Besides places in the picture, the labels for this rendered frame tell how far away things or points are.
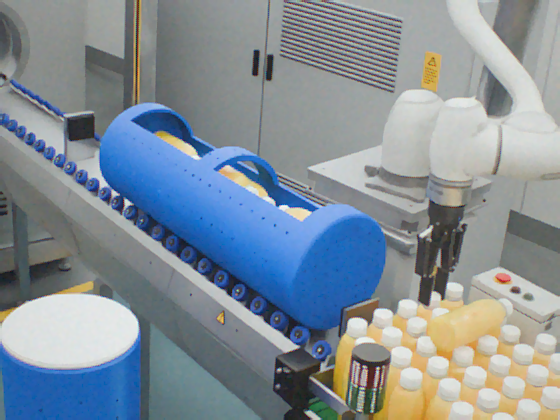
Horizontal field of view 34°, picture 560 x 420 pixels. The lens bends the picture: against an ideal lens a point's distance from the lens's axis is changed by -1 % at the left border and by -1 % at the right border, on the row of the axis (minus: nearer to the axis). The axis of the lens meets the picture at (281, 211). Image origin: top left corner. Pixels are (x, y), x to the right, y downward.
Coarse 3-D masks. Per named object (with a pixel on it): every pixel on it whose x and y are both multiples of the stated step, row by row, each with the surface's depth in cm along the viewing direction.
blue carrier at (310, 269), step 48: (144, 144) 240; (192, 144) 267; (144, 192) 238; (192, 192) 222; (240, 192) 212; (288, 192) 234; (192, 240) 226; (240, 240) 207; (288, 240) 197; (336, 240) 198; (384, 240) 208; (288, 288) 195; (336, 288) 204
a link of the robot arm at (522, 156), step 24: (456, 0) 195; (456, 24) 194; (480, 24) 191; (480, 48) 190; (504, 48) 189; (504, 72) 187; (528, 96) 183; (528, 120) 177; (552, 120) 179; (504, 144) 175; (528, 144) 175; (552, 144) 175; (504, 168) 177; (528, 168) 176; (552, 168) 176
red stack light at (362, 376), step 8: (352, 360) 143; (352, 368) 143; (360, 368) 142; (368, 368) 141; (376, 368) 141; (384, 368) 142; (352, 376) 144; (360, 376) 142; (368, 376) 142; (376, 376) 142; (384, 376) 143; (360, 384) 143; (368, 384) 142; (376, 384) 142; (384, 384) 144
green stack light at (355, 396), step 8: (352, 384) 144; (352, 392) 144; (360, 392) 143; (368, 392) 143; (376, 392) 143; (384, 392) 145; (352, 400) 145; (360, 400) 144; (368, 400) 144; (376, 400) 144; (384, 400) 146; (352, 408) 145; (360, 408) 144; (368, 408) 144; (376, 408) 145
